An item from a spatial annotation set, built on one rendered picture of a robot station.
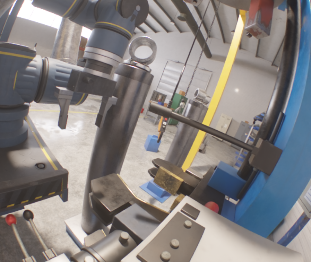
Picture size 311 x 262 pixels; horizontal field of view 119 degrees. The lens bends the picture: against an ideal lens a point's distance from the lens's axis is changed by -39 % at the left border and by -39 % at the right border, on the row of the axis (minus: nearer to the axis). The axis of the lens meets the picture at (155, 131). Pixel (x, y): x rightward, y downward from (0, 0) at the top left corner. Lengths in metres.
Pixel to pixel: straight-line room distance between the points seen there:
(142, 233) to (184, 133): 1.63
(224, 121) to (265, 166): 10.18
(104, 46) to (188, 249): 0.43
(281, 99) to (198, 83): 11.29
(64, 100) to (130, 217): 0.38
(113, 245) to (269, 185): 0.51
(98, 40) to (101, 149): 0.60
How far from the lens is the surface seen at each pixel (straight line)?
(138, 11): 0.43
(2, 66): 0.58
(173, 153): 2.03
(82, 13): 0.52
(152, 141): 3.61
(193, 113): 1.92
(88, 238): 0.98
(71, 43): 0.76
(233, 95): 11.43
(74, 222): 1.49
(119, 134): 0.79
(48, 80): 0.62
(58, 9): 0.51
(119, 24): 0.39
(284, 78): 0.80
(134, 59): 0.80
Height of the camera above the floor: 1.39
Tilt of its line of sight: 14 degrees down
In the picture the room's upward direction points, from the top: 21 degrees clockwise
